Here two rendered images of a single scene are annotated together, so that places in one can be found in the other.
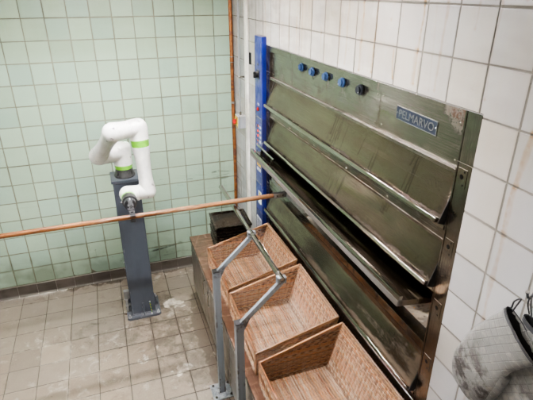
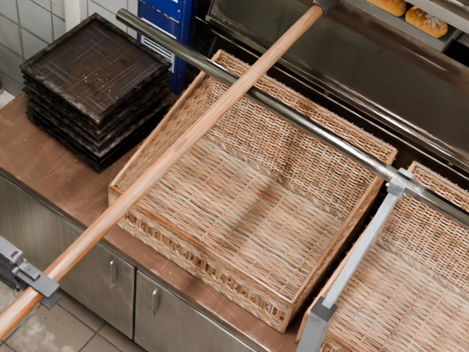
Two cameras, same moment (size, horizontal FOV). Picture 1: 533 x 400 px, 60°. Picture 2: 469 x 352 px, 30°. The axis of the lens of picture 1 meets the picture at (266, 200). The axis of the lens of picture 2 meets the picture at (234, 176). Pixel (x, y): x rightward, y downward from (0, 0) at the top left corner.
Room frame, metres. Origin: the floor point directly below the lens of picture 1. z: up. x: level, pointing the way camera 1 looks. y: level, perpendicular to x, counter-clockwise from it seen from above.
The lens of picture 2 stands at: (1.76, 1.08, 2.51)
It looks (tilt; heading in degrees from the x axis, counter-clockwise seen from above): 53 degrees down; 316
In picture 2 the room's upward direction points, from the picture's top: 10 degrees clockwise
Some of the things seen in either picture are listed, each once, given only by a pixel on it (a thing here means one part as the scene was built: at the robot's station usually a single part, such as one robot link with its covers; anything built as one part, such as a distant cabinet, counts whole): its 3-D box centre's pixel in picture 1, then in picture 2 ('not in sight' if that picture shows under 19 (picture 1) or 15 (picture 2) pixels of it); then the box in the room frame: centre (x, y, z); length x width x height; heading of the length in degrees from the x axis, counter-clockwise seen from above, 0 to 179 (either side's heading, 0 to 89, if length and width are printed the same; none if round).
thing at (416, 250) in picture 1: (327, 176); not in sight; (2.26, -0.33, 1.54); 1.79 x 0.11 x 0.19; 19
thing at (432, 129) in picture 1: (338, 88); not in sight; (2.27, -0.35, 1.99); 1.80 x 0.08 x 0.21; 19
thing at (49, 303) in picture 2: not in sight; (40, 291); (2.47, 0.80, 1.18); 0.07 x 0.03 x 0.01; 20
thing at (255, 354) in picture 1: (280, 314); (452, 313); (2.15, -0.08, 0.72); 0.56 x 0.49 x 0.28; 19
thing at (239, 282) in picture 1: (250, 262); (250, 184); (2.71, 0.11, 0.72); 0.56 x 0.49 x 0.28; 20
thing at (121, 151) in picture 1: (120, 155); not in sight; (3.12, 1.04, 1.36); 0.16 x 0.13 x 0.19; 129
